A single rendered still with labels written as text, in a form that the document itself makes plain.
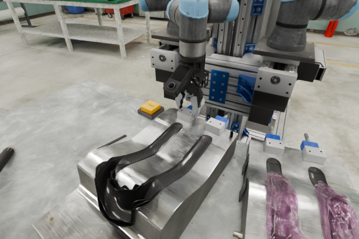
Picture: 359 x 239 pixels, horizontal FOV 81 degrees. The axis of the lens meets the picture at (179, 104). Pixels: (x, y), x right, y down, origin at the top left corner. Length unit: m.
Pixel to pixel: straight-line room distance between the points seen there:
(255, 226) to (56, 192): 0.52
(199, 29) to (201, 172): 0.37
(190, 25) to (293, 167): 0.48
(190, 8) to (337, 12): 0.61
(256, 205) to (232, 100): 0.66
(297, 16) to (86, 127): 0.90
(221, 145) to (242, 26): 0.63
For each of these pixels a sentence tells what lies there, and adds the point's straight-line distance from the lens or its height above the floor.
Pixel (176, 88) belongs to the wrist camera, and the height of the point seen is 1.04.
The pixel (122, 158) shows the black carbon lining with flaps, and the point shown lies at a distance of 0.56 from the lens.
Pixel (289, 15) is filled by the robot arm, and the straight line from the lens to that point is 0.95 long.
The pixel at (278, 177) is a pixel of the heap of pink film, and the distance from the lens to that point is 0.57.
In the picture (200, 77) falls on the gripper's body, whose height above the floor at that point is 1.04.
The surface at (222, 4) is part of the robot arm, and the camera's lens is 0.72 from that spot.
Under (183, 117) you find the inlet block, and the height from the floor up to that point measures 0.90.
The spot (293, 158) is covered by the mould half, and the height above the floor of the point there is 0.86.
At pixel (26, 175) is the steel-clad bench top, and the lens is 0.81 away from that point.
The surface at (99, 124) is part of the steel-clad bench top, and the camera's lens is 0.89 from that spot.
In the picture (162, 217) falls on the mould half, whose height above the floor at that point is 0.93.
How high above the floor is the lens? 1.33
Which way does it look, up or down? 34 degrees down
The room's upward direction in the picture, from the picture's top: straight up
